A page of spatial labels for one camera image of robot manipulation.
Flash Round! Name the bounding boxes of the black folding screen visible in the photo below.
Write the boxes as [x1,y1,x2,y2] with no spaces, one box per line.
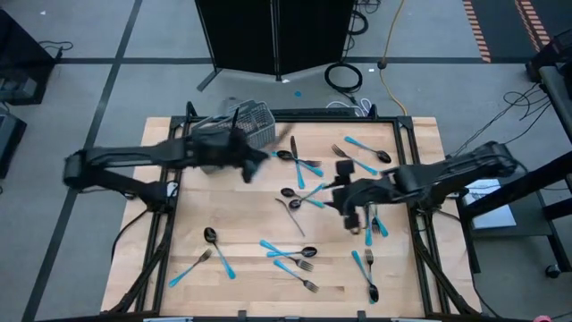
[195,0,358,93]

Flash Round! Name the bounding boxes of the grey box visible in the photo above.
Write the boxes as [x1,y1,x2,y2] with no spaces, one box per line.
[0,75,39,105]

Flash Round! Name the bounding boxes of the coiled black cable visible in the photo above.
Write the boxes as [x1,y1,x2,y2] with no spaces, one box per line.
[324,61,365,94]
[346,8,370,37]

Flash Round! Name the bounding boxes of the grey plastic cutlery basket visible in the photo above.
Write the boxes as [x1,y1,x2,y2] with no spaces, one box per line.
[190,96,277,176]

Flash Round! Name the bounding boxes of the black side cabinet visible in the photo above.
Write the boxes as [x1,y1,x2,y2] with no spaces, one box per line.
[0,8,57,106]

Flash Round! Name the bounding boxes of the white booklet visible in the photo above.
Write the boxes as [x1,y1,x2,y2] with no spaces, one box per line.
[462,178,518,231]

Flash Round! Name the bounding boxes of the black power strip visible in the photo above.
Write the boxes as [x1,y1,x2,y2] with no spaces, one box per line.
[271,106,357,119]

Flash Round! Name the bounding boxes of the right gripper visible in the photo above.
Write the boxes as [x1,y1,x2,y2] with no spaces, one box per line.
[322,159,399,232]

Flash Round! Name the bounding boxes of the neighbouring grey work table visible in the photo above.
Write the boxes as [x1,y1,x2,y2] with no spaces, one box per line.
[525,30,572,144]

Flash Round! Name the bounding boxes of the black wheeled stand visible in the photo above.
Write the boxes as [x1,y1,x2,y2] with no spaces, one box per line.
[458,150,572,279]

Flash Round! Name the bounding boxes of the slim grey metal utensil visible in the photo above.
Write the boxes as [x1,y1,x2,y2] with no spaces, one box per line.
[274,197,307,238]

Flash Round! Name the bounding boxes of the black case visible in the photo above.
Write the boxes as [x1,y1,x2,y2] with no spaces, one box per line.
[0,111,28,180]

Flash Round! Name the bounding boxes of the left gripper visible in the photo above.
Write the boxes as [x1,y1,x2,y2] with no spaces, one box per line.
[194,124,272,184]

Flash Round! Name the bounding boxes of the white cable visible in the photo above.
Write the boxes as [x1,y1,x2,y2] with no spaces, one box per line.
[324,97,374,117]

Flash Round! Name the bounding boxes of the long yellow cable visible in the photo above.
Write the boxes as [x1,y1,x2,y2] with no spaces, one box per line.
[377,0,409,116]

